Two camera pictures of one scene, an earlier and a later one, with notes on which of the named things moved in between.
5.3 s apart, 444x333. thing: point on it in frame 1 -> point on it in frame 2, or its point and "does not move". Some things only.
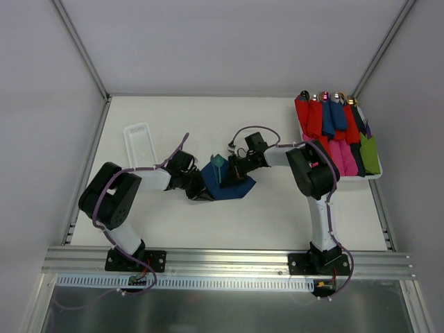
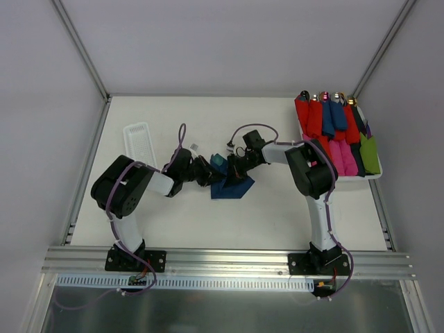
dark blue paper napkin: [210, 173] does not move
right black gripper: [232, 172] does not move
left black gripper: [195, 184] -> [208, 174]
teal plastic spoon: [218, 161] does not move
